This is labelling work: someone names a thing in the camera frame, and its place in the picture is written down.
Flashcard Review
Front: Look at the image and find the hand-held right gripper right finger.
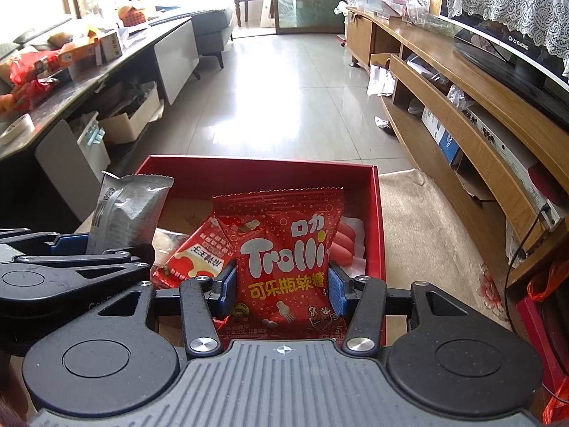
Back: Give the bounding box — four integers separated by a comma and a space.
328, 262, 467, 359

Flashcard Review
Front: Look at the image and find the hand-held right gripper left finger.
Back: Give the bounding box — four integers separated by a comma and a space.
104, 262, 239, 359

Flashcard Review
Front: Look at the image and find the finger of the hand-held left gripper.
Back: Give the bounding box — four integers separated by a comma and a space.
0, 228, 90, 257
15, 244, 156, 282

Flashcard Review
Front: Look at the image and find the silver grey snack packet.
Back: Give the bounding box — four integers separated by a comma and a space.
86, 171, 175, 255

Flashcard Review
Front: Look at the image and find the small red snack packet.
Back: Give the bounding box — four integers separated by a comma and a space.
151, 216, 238, 291

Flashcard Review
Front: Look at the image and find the red gummy candy packet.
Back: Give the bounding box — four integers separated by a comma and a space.
212, 188, 348, 344

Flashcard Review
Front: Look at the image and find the red cardboard box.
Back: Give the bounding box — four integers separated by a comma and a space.
133, 155, 388, 348

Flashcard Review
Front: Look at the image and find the clear bag of bread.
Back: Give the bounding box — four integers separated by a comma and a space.
153, 228, 190, 268

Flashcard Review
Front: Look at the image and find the pink sausage pack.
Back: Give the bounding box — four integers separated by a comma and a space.
335, 216, 369, 277

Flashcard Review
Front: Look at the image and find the tape roll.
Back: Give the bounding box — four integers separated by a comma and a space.
0, 113, 34, 144

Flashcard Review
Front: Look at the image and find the open cardboard box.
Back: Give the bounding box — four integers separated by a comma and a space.
100, 84, 161, 144

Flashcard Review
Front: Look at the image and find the red plastic bag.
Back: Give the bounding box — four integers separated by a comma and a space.
9, 51, 62, 95

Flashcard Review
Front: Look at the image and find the blue and white box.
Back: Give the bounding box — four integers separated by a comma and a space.
439, 131, 464, 166

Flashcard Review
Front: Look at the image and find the orange carton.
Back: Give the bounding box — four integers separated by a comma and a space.
60, 38, 101, 66

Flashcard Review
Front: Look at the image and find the white carton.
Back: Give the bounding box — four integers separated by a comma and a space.
100, 31, 124, 62

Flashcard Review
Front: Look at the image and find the dark glass-top table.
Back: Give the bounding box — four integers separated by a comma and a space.
0, 15, 201, 232

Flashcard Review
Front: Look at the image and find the silver media device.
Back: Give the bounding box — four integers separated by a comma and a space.
464, 107, 562, 233

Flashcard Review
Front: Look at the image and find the white plastic bag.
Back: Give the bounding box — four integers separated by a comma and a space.
366, 64, 397, 97

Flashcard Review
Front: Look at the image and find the grey sofa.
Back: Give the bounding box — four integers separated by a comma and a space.
191, 6, 235, 70

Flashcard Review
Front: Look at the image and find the wooden tv stand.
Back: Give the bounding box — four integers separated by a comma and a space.
344, 4, 569, 291

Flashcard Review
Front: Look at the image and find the black television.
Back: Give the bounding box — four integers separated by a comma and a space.
453, 22, 569, 131

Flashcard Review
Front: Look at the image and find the black cable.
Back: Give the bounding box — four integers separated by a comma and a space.
504, 205, 553, 323

